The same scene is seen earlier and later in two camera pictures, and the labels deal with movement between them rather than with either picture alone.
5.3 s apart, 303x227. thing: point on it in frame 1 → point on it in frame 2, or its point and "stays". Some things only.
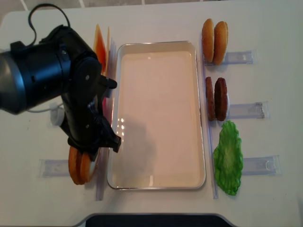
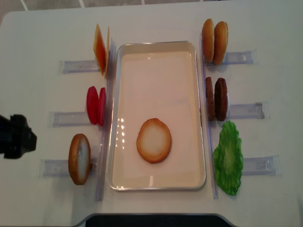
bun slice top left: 208,39 stays
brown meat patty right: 221,99 stays
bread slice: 85,166 → 154,141
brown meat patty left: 210,102 stays
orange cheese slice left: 99,47 stays
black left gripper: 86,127 → 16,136
